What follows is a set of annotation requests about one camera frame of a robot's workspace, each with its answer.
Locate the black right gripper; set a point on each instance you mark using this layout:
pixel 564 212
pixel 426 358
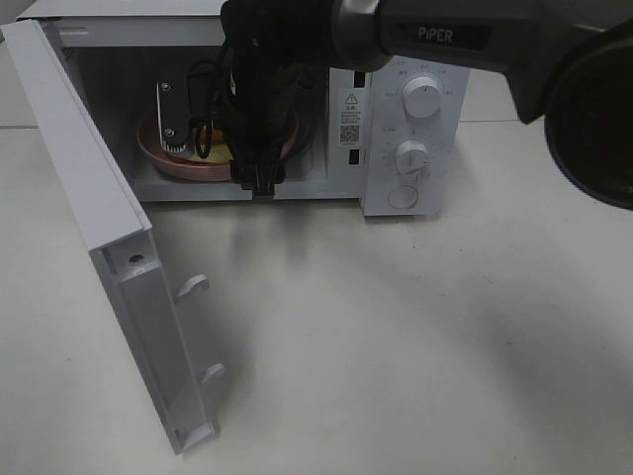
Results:
pixel 267 116

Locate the sandwich with yellow filling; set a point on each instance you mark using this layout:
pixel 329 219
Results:
pixel 220 153

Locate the pink round plate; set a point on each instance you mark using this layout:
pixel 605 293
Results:
pixel 147 138

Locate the round white door button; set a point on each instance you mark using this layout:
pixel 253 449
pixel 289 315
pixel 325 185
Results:
pixel 403 197

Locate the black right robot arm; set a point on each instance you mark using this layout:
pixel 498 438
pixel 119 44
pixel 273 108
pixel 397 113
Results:
pixel 566 62

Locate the white warning label sticker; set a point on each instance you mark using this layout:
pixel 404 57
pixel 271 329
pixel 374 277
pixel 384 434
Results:
pixel 350 114

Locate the white microwave oven body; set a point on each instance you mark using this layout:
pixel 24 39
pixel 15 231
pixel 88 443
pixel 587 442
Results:
pixel 116 51

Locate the upper white power knob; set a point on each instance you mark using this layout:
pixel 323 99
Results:
pixel 422 96

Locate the lower white timer knob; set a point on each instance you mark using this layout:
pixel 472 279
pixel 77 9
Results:
pixel 411 157

